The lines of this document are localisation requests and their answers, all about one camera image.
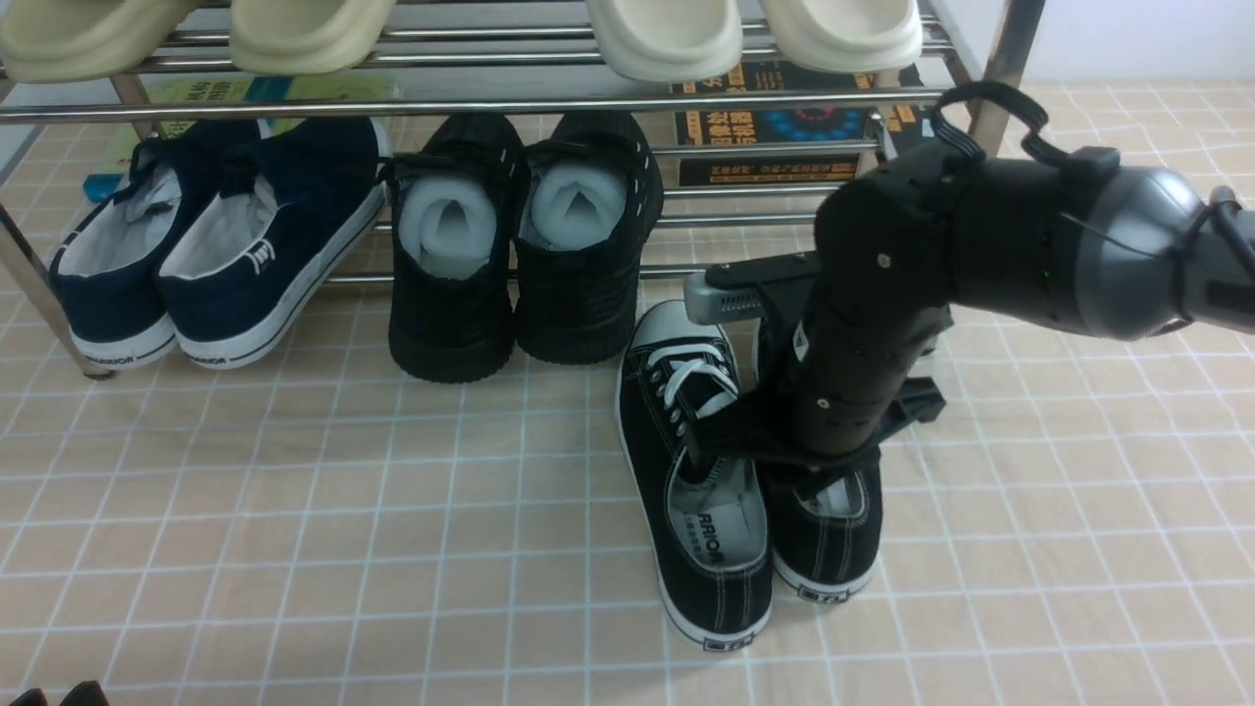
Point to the black mesh sneaker left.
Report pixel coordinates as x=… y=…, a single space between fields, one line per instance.
x=455 y=206

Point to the cream slipper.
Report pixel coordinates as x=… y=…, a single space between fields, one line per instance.
x=847 y=37
x=667 y=41

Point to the cream slipper far right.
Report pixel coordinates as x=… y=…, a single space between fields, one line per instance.
x=847 y=37

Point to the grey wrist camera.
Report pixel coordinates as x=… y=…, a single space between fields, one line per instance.
x=707 y=304

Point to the black mesh sneaker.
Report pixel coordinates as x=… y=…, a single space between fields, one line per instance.
x=455 y=206
x=595 y=195

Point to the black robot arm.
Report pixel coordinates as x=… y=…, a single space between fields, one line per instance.
x=986 y=215

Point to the steel shoe rack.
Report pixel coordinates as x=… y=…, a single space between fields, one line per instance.
x=1008 y=59

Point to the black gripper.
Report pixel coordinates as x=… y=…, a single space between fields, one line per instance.
x=839 y=379

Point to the beige slipper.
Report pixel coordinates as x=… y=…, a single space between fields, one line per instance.
x=65 y=41
x=302 y=38

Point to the black mesh sneaker right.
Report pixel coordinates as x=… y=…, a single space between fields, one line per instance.
x=595 y=195

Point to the beige slipper far left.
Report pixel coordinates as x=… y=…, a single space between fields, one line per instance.
x=65 y=41

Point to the black canvas sneaker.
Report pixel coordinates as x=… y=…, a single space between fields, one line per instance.
x=824 y=549
x=709 y=527

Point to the navy canvas shoe far left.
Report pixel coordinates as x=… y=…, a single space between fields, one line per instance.
x=104 y=273

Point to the navy canvas shoe white sole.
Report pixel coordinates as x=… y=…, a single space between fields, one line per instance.
x=288 y=209

